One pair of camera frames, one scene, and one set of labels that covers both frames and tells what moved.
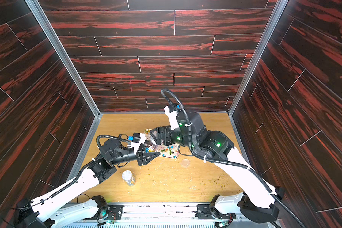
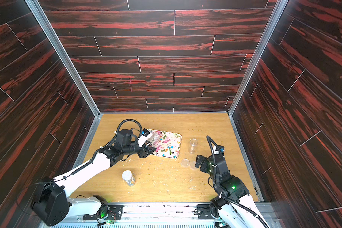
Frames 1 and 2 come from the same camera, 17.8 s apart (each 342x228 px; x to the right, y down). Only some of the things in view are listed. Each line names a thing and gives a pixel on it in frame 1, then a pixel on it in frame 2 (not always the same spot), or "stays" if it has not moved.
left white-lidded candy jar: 128,176 stays
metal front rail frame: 156,215 stays
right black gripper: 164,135 to 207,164
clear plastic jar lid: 185,163 stays
